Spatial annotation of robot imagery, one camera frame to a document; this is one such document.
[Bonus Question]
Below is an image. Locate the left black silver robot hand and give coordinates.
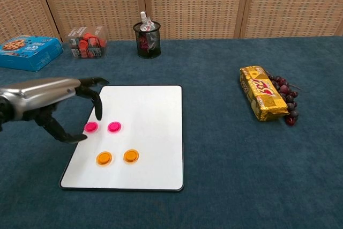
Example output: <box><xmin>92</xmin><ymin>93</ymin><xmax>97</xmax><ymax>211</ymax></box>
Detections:
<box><xmin>0</xmin><ymin>77</ymin><xmax>110</xmax><ymax>144</ymax></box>

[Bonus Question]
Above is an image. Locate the pink disc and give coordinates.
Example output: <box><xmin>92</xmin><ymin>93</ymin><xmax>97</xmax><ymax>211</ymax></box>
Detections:
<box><xmin>84</xmin><ymin>120</ymin><xmax>99</xmax><ymax>134</ymax></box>
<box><xmin>107</xmin><ymin>121</ymin><xmax>123</xmax><ymax>134</ymax></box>

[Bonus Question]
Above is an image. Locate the orange disc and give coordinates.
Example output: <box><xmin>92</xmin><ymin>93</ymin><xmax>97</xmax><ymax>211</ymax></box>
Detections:
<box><xmin>96</xmin><ymin>151</ymin><xmax>114</xmax><ymax>167</ymax></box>
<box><xmin>123</xmin><ymin>149</ymin><xmax>140</xmax><ymax>164</ymax></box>

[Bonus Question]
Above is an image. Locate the white magnetic board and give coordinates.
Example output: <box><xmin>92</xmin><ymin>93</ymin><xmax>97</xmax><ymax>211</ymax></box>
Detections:
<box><xmin>59</xmin><ymin>85</ymin><xmax>185</xmax><ymax>193</ymax></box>

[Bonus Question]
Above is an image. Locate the blue cookie box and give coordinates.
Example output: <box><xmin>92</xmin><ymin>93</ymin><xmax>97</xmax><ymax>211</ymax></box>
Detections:
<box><xmin>0</xmin><ymin>35</ymin><xmax>64</xmax><ymax>72</ymax></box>

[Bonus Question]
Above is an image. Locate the red and black box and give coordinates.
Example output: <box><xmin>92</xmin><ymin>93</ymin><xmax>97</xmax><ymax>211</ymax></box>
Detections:
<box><xmin>66</xmin><ymin>26</ymin><xmax>108</xmax><ymax>60</ymax></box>

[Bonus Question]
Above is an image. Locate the black mesh pen holder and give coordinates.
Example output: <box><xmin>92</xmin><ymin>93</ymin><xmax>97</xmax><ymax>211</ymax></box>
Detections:
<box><xmin>132</xmin><ymin>21</ymin><xmax>162</xmax><ymax>59</ymax></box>

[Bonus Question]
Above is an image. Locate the crumpled clear plastic packet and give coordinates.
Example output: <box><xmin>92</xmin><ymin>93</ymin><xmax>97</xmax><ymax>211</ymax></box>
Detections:
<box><xmin>140</xmin><ymin>17</ymin><xmax>158</xmax><ymax>50</ymax></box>

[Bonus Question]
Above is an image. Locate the blue felt table mat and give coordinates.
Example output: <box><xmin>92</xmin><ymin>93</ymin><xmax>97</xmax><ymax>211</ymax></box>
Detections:
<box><xmin>0</xmin><ymin>35</ymin><xmax>343</xmax><ymax>229</ymax></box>

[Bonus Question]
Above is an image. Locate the gold biscuit package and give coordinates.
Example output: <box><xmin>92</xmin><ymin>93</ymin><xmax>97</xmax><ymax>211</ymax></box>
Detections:
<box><xmin>239</xmin><ymin>65</ymin><xmax>290</xmax><ymax>122</ymax></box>

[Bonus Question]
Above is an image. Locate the dark red grape bunch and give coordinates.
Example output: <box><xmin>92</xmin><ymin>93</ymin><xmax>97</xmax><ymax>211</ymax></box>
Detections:
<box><xmin>265</xmin><ymin>74</ymin><xmax>302</xmax><ymax>127</ymax></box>

